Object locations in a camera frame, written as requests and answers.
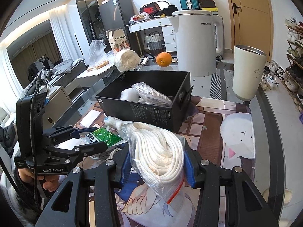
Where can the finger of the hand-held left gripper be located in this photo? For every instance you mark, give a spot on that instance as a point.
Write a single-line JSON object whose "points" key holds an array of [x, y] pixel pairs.
{"points": [[90, 149], [77, 133]]}

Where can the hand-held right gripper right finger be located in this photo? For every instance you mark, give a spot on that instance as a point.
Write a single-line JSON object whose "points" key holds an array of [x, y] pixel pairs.
{"points": [[189, 172]]}

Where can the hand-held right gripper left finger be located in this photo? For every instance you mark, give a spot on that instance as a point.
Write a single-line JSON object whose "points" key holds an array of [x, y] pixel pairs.
{"points": [[125, 170]]}

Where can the green and white packet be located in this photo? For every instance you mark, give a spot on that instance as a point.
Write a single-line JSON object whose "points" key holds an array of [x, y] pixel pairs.
{"points": [[106, 136]]}

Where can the black cardboard box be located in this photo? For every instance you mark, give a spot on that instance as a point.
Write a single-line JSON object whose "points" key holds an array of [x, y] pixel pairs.
{"points": [[151, 115]]}

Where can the person's left forearm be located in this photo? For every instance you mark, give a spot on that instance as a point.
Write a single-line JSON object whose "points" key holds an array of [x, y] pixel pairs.
{"points": [[16, 205]]}

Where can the person's left hand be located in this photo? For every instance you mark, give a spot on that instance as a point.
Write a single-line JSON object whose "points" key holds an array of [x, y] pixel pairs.
{"points": [[51, 184]]}

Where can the black puffy jacket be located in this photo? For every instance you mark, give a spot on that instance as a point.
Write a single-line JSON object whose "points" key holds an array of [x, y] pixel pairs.
{"points": [[8, 137]]}

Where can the beige cabinet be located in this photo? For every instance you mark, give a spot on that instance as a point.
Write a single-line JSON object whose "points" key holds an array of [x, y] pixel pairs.
{"points": [[59, 104]]}

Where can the printed table mat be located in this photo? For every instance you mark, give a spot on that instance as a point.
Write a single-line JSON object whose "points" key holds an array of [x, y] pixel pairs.
{"points": [[213, 132]]}

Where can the clear plastic bag of snacks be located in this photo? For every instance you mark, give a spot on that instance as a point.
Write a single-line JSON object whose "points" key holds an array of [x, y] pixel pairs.
{"points": [[97, 54]]}

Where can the bagged white yarn ball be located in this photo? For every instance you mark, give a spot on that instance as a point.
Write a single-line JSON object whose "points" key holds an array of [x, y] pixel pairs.
{"points": [[127, 60]]}

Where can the white curtain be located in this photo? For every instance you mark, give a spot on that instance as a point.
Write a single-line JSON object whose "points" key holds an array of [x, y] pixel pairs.
{"points": [[62, 33]]}

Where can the printed fruit carton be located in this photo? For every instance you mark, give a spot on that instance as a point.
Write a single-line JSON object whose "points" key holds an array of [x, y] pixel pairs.
{"points": [[118, 41]]}

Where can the orange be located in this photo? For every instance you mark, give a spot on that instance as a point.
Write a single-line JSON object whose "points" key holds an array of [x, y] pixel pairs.
{"points": [[163, 59]]}

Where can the cream tumbler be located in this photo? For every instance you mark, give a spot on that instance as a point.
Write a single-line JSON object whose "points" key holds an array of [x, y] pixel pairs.
{"points": [[247, 73]]}

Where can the white wicker basket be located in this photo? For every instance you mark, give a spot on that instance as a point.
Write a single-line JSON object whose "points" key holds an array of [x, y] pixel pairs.
{"points": [[153, 41]]}

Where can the dark glass wardrobe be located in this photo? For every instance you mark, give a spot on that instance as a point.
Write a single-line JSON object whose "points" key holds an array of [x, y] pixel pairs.
{"points": [[87, 11]]}

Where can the white sneaker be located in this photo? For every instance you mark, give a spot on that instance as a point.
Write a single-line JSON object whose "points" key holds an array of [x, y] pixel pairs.
{"points": [[291, 85], [269, 80]]}

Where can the grey fridge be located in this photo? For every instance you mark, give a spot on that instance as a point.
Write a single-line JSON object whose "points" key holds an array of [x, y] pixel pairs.
{"points": [[113, 16]]}

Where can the white electric kettle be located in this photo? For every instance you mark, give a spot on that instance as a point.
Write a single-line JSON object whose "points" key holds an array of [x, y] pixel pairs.
{"points": [[194, 42]]}

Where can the bag of food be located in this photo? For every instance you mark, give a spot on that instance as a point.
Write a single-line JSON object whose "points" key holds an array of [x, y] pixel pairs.
{"points": [[139, 17]]}

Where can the white dresser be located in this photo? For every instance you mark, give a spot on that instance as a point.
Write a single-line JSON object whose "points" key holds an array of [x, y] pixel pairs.
{"points": [[153, 24]]}

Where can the red shoe box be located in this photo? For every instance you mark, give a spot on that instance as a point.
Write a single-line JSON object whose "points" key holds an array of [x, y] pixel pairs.
{"points": [[149, 9]]}

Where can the black bag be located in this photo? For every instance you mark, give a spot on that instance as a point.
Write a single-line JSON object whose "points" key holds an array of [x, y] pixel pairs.
{"points": [[170, 10]]}

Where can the wooden shoe rack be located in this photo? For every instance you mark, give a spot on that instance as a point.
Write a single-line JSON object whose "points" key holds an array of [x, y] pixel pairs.
{"points": [[296, 59]]}

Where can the white rounded mirror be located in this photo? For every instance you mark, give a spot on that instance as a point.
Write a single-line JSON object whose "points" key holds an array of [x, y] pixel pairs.
{"points": [[163, 2]]}

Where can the yellow flat box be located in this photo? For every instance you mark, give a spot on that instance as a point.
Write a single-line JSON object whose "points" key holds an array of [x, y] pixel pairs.
{"points": [[210, 9]]}

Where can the black flat box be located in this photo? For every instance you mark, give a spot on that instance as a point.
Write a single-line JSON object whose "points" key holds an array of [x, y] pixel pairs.
{"points": [[206, 2]]}

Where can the wooden door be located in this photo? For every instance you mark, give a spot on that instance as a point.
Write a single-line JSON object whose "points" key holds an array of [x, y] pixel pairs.
{"points": [[251, 11]]}

